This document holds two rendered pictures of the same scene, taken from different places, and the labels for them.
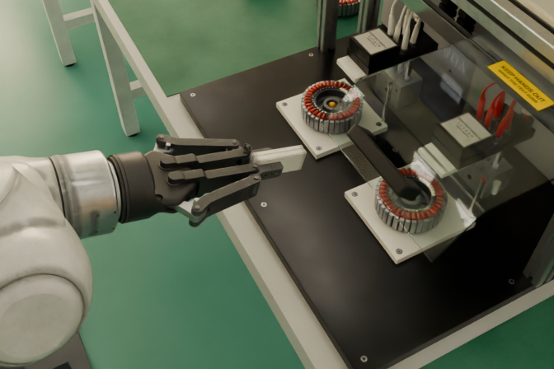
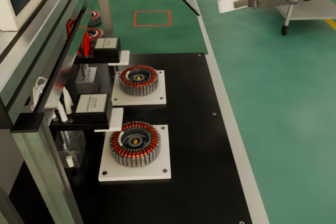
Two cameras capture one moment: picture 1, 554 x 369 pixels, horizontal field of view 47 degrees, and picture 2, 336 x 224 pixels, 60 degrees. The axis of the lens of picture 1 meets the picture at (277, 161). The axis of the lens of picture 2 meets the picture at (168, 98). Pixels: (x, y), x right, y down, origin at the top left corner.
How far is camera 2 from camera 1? 126 cm
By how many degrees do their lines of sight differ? 90
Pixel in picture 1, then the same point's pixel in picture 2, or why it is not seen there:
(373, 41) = (93, 102)
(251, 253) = (228, 104)
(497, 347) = (146, 51)
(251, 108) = (191, 185)
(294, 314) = (217, 79)
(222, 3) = not seen: outside the picture
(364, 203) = (159, 93)
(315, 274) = (203, 80)
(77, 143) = not seen: outside the picture
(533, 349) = (135, 48)
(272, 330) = not seen: outside the picture
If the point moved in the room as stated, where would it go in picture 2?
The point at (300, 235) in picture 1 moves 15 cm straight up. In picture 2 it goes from (201, 95) to (205, 48)
